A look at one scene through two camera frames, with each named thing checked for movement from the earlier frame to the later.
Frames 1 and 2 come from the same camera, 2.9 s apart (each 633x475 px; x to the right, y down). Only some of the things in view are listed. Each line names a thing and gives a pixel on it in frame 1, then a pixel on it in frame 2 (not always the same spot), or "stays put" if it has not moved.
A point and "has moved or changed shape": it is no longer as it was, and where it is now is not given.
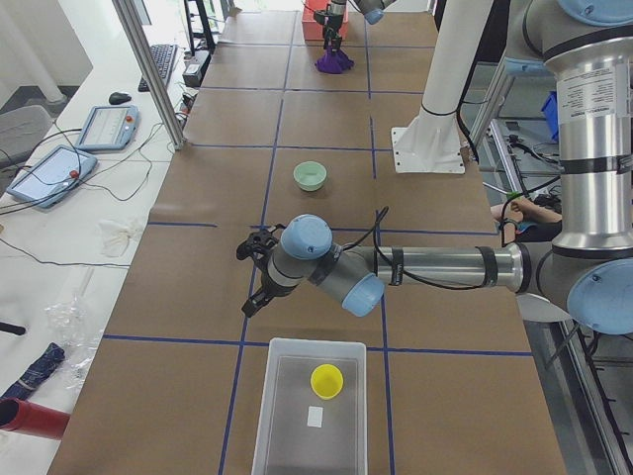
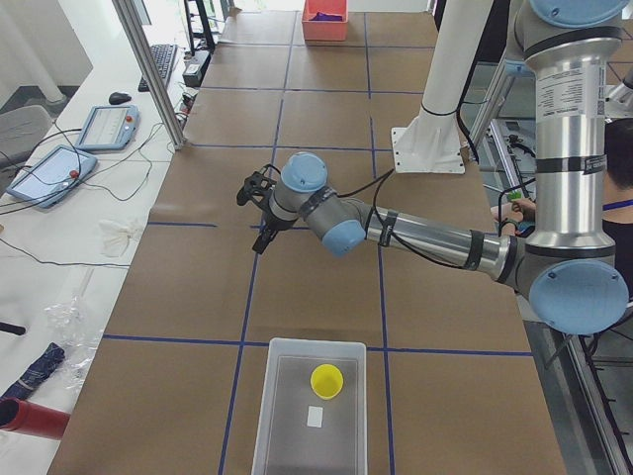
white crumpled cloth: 114,237 stays put
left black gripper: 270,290 → 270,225
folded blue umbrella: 39,371 stays put
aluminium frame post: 150,67 stays put
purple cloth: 334,64 has moved or changed shape
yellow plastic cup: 326,381 stays put
